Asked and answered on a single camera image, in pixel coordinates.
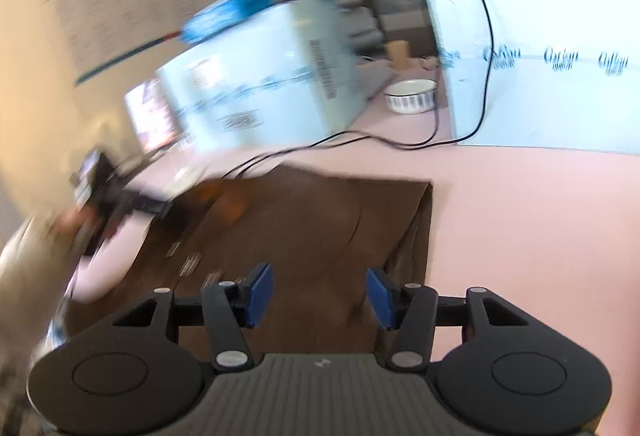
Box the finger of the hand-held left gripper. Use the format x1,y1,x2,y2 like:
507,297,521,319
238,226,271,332
125,193,173,220

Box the left light blue cardboard box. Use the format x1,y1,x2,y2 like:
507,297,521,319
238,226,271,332
157,0,371,152

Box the white bowl black stripes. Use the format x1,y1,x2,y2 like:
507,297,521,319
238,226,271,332
384,79,437,114

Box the light blue cardboard box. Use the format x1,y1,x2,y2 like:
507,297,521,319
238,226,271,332
415,0,640,154
157,0,371,152

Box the smartphone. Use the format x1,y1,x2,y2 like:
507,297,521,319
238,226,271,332
124,79,178,152

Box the person's left forearm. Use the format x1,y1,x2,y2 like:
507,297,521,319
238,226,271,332
0,211,86,352

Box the wall poster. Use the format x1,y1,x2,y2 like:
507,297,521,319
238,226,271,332
42,0,183,87

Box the tan paper cup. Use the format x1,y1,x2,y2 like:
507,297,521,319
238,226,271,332
384,40,412,70

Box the right light blue cardboard box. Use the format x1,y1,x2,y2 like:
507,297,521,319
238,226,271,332
415,0,640,154

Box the blue tissue packet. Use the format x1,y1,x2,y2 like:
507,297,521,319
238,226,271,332
181,0,276,44

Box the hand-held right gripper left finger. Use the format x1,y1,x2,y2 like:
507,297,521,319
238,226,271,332
112,263,274,373

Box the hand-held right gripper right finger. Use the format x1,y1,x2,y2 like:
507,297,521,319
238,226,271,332
366,267,531,373

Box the brown garment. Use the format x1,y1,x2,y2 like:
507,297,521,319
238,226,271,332
65,165,433,362

